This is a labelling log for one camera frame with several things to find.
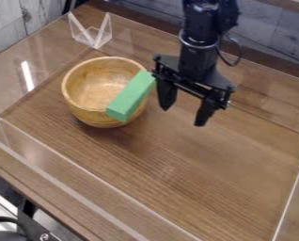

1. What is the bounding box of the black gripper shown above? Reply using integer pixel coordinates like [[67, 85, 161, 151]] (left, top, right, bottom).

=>
[[153, 55, 237, 127]]

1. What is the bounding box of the green rectangular block stick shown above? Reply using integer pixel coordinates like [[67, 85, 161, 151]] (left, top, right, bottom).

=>
[[106, 70, 157, 122]]

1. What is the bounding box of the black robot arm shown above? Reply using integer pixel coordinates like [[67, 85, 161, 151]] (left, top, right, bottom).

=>
[[153, 0, 244, 126]]

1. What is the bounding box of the wooden bowl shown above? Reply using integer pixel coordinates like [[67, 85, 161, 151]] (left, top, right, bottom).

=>
[[62, 56, 149, 128]]

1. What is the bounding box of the clear acrylic tray wall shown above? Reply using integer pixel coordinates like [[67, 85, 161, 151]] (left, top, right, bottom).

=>
[[0, 118, 201, 241]]

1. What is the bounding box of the black table leg bracket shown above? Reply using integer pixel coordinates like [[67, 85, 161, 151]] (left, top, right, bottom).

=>
[[18, 199, 69, 241]]

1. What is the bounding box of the black cable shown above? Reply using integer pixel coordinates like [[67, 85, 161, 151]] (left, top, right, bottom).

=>
[[0, 216, 21, 230]]

